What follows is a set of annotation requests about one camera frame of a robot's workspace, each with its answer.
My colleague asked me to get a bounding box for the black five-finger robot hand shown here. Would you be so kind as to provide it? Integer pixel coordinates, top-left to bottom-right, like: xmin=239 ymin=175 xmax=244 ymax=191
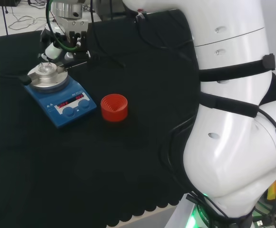
xmin=38 ymin=19 xmax=91 ymax=64

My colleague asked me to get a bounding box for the thin metal heater probe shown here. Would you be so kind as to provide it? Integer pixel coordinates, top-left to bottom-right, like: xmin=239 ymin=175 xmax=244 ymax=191
xmin=61 ymin=61 xmax=88 ymax=69

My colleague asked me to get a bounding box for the heater with blue base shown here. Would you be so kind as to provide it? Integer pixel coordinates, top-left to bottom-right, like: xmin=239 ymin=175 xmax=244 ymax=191
xmin=23 ymin=62 xmax=98 ymax=129

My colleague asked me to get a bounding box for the black tripod leg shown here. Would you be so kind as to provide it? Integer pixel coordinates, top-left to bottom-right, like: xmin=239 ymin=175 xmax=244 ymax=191
xmin=0 ymin=0 xmax=9 ymax=36

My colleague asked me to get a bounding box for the black box on floor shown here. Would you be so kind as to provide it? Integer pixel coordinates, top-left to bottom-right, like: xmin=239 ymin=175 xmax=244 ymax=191
xmin=0 ymin=0 xmax=21 ymax=7

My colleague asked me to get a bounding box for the black bench cloth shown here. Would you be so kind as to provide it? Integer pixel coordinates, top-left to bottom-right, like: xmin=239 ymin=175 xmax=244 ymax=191
xmin=0 ymin=9 xmax=276 ymax=227

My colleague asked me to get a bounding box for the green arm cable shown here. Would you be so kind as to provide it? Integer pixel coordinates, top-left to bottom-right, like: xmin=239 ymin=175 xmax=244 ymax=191
xmin=45 ymin=0 xmax=79 ymax=51

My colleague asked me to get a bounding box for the thin black floor cable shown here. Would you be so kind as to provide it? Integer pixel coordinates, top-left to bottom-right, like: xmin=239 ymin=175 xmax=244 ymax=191
xmin=9 ymin=0 xmax=49 ymax=31

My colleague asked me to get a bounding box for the red ribbed flask ring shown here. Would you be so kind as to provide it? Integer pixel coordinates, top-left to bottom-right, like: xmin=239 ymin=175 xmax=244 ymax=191
xmin=100 ymin=94 xmax=129 ymax=123

